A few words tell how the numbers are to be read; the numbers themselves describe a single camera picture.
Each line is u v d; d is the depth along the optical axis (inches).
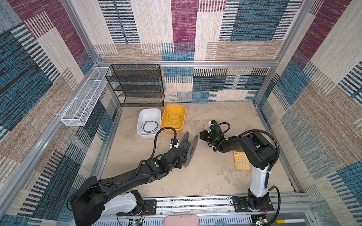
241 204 28.7
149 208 28.8
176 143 28.7
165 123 42.5
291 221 28.5
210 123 37.0
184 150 29.3
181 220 27.2
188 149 28.7
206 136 35.3
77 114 35.2
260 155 20.4
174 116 43.0
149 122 42.6
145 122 42.6
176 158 24.3
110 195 16.8
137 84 42.6
